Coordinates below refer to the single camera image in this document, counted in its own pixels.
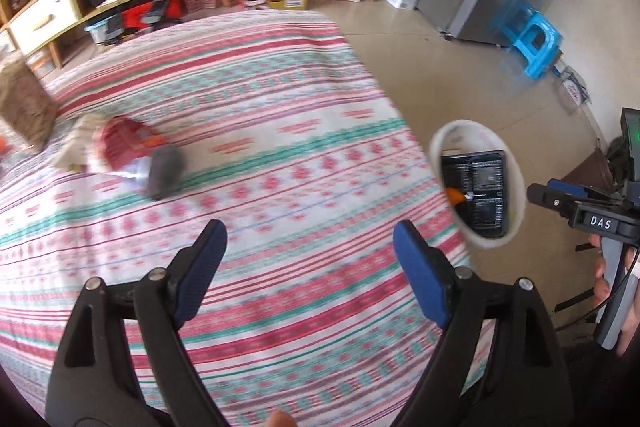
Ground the white plastic bin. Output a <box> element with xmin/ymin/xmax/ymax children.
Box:
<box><xmin>429</xmin><ymin>119</ymin><xmax>528</xmax><ymax>252</ymax></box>

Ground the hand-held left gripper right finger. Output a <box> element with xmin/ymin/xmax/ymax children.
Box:
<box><xmin>392</xmin><ymin>220</ymin><xmax>573</xmax><ymax>427</ymax></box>

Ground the brown bag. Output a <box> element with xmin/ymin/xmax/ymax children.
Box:
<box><xmin>570</xmin><ymin>147</ymin><xmax>616</xmax><ymax>198</ymax></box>

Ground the blue plastic stool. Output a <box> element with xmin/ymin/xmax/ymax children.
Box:
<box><xmin>487</xmin><ymin>0</ymin><xmax>563</xmax><ymax>80</ymax></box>

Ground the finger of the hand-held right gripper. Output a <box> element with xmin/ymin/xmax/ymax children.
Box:
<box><xmin>547</xmin><ymin>179</ymin><xmax>601</xmax><ymax>202</ymax></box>
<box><xmin>526</xmin><ymin>183</ymin><xmax>581</xmax><ymax>221</ymax></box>

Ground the grey rounded object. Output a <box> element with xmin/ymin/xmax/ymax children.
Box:
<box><xmin>145</xmin><ymin>146</ymin><xmax>187</xmax><ymax>200</ymax></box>

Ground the white cabinet drawer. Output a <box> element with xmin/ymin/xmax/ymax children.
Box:
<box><xmin>10</xmin><ymin>0</ymin><xmax>81</xmax><ymax>52</ymax></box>

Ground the orange wrapper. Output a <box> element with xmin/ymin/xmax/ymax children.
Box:
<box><xmin>446</xmin><ymin>187</ymin><xmax>473</xmax><ymax>210</ymax></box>

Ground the red black case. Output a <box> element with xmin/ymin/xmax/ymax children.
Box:
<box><xmin>122</xmin><ymin>0</ymin><xmax>181</xmax><ymax>30</ymax></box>

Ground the person's left hand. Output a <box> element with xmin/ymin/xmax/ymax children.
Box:
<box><xmin>267</xmin><ymin>409</ymin><xmax>298</xmax><ymax>427</ymax></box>

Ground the black plastic tray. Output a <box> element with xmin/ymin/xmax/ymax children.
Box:
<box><xmin>440</xmin><ymin>150</ymin><xmax>508</xmax><ymax>239</ymax></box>

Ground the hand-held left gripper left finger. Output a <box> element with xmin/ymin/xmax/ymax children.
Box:
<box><xmin>44</xmin><ymin>219</ymin><xmax>229</xmax><ymax>427</ymax></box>

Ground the striped patterned tablecloth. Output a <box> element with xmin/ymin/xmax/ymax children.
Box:
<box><xmin>0</xmin><ymin>9</ymin><xmax>473</xmax><ymax>427</ymax></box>

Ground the beige crumpled paper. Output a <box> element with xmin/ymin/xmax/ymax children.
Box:
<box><xmin>50</xmin><ymin>114</ymin><xmax>108</xmax><ymax>172</ymax></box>

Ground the person's right hand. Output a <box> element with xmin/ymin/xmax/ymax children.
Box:
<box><xmin>589</xmin><ymin>234</ymin><xmax>640</xmax><ymax>356</ymax></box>

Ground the red snack packet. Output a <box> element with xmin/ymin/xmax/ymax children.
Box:
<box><xmin>100</xmin><ymin>117</ymin><xmax>163</xmax><ymax>172</ymax></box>

